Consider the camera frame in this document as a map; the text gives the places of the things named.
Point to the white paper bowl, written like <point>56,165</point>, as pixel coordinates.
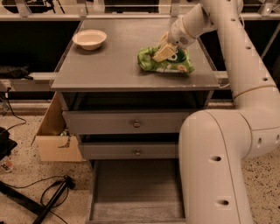
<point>89,39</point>

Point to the grey middle drawer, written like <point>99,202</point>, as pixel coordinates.
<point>128,150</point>

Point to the grey open bottom drawer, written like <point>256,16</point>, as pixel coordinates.
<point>144,191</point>

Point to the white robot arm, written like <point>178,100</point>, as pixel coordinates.
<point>213,142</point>

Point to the metal frame rail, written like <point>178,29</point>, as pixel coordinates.
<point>123,81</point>

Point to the cardboard box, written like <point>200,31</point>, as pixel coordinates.
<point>55,142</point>

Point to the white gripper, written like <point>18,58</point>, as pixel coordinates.
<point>178,35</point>

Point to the black stand legs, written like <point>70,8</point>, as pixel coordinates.
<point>41,209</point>

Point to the green rice chip bag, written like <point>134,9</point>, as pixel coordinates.
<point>178,63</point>

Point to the grey top drawer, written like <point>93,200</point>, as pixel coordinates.
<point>123,122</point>

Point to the black bag on rail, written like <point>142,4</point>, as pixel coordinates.
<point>14,72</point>

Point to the black object on floor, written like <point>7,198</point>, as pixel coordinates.
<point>6,144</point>

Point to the grey drawer cabinet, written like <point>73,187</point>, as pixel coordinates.
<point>119,54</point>

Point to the small red white packet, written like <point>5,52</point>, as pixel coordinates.
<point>6,165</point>

